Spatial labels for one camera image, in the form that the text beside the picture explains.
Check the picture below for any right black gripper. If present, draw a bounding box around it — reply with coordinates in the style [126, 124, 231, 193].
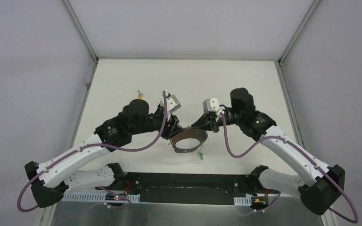
[191, 108, 243, 133]

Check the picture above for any perforated metal ring plate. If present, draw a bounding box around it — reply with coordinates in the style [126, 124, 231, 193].
[170, 127, 208, 153]

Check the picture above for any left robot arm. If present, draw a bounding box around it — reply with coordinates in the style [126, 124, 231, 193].
[25, 95, 183, 208]

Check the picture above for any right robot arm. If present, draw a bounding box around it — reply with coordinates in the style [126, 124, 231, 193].
[191, 88, 346, 215]

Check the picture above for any green key tag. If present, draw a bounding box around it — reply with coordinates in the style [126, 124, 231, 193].
[197, 150, 204, 160]

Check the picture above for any key with yellow tag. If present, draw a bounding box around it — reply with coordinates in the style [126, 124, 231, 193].
[137, 89, 143, 100]

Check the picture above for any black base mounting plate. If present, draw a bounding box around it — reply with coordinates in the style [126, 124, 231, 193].
[106, 172, 277, 205]

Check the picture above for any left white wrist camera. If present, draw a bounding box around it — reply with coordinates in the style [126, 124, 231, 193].
[160, 95, 181, 115]

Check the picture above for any white slotted cable duct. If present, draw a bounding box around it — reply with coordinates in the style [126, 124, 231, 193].
[61, 192, 127, 203]

